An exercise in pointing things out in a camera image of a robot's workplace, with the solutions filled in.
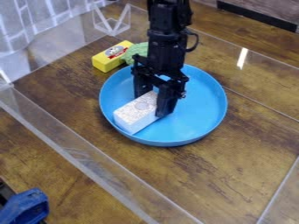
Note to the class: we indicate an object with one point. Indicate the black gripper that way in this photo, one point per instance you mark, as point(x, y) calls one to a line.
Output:
point(159, 69)

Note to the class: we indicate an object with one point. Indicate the white speckled block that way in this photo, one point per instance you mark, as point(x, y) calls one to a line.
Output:
point(136, 114)

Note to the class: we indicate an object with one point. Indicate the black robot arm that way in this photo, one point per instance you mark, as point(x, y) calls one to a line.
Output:
point(171, 15)

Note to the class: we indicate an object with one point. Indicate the blue round tray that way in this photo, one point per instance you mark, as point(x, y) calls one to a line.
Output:
point(197, 114)

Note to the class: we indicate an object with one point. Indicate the green bumpy gourd toy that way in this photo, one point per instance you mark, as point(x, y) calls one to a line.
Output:
point(138, 48)

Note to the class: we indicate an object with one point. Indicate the yellow box with label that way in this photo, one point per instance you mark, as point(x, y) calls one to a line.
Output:
point(108, 59)

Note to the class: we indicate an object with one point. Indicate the clear acrylic triangular stand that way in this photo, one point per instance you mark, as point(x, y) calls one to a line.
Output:
point(109, 25)

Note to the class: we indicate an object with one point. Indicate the clear acrylic front barrier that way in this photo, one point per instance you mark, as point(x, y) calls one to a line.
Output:
point(136, 195)

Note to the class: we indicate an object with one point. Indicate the white grid curtain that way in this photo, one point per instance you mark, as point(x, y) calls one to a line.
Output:
point(24, 18)

